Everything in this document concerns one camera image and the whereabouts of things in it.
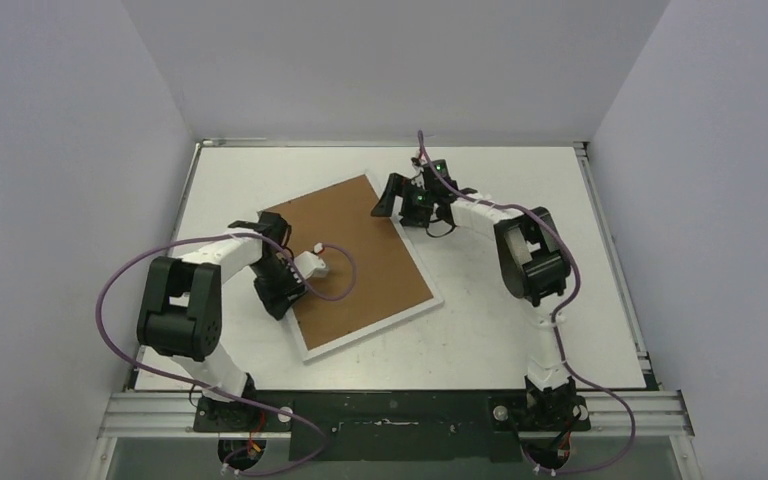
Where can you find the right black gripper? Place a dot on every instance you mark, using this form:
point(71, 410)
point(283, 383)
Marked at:
point(399, 198)

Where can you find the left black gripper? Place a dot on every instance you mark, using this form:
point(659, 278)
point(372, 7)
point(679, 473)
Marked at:
point(277, 302)

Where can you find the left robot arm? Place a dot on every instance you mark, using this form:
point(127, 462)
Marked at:
point(181, 311)

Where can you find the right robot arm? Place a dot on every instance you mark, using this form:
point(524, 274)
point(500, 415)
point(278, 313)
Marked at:
point(532, 267)

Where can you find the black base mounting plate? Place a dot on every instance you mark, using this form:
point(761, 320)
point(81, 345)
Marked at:
point(401, 426)

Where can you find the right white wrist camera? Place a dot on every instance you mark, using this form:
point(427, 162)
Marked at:
point(417, 179)

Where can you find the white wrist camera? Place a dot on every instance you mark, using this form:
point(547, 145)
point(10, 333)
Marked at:
point(310, 266)
point(417, 179)

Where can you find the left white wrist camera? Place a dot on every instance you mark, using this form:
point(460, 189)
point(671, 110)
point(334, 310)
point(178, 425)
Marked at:
point(310, 266)

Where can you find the aluminium rail front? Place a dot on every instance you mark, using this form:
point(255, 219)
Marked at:
point(170, 414)

